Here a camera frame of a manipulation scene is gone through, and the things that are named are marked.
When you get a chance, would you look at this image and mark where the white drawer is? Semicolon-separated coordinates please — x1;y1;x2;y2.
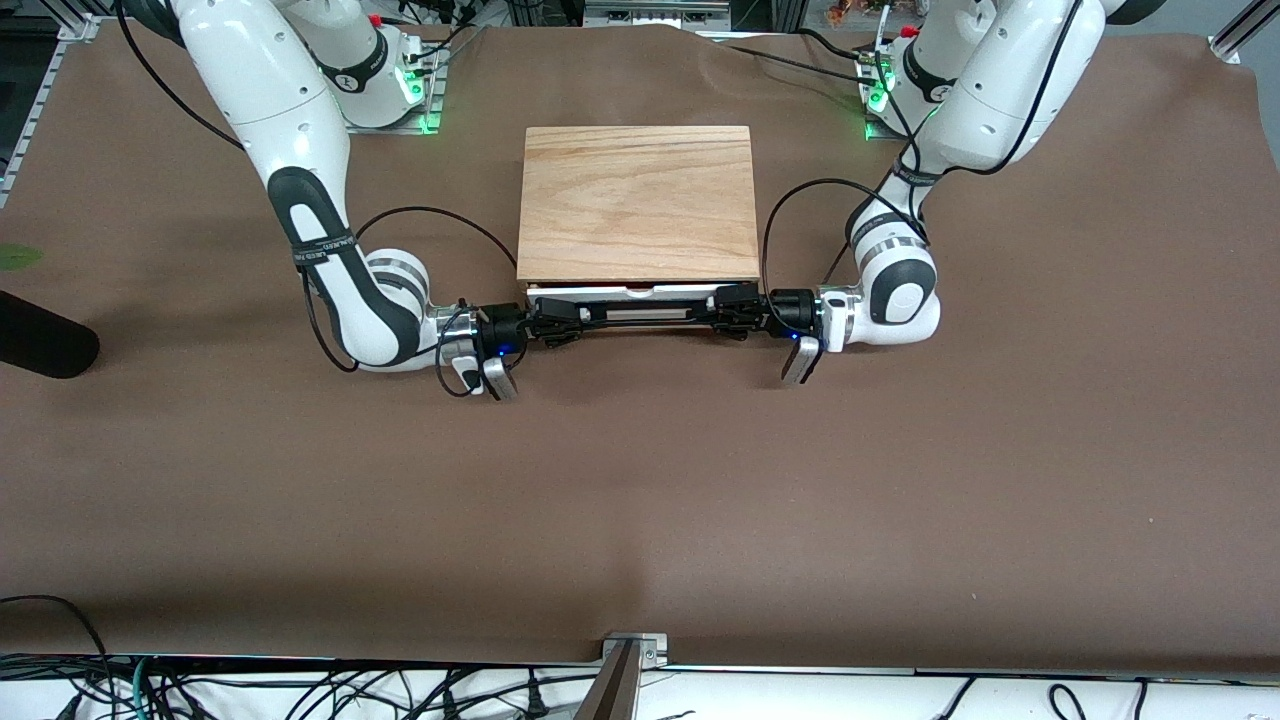
525;281;761;331

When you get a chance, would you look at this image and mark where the black drawer handle bar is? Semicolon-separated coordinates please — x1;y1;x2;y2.
575;298;723;329

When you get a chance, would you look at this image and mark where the wooden drawer cabinet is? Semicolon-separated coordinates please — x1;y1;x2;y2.
516;125;759;287

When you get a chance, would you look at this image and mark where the brown table cover mat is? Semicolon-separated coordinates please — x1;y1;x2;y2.
0;20;1280;673

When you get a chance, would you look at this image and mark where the grey equipment box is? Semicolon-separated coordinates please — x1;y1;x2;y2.
583;0;731;31

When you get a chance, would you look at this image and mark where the black ribbed cylinder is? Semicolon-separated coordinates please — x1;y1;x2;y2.
0;290;101;380

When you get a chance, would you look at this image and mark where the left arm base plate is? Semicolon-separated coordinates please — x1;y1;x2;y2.
860;50;926;143

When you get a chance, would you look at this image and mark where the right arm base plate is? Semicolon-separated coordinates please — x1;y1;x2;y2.
338;25;446;136

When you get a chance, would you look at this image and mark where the black base power cable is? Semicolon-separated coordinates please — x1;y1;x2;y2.
700;28;881;81

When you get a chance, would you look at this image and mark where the aluminium camera mount post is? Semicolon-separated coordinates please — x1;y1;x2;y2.
575;632;669;720

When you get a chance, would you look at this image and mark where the tangled black cable bundle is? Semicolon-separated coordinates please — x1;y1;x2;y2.
0;655;601;720

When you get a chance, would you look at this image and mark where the black looped cable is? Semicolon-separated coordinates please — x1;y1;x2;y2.
0;595;113;701

